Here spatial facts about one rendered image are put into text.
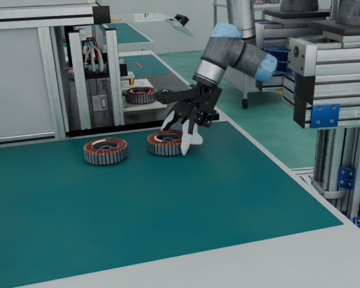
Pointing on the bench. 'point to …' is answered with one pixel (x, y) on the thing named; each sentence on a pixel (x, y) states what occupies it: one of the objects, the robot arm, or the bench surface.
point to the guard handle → (182, 19)
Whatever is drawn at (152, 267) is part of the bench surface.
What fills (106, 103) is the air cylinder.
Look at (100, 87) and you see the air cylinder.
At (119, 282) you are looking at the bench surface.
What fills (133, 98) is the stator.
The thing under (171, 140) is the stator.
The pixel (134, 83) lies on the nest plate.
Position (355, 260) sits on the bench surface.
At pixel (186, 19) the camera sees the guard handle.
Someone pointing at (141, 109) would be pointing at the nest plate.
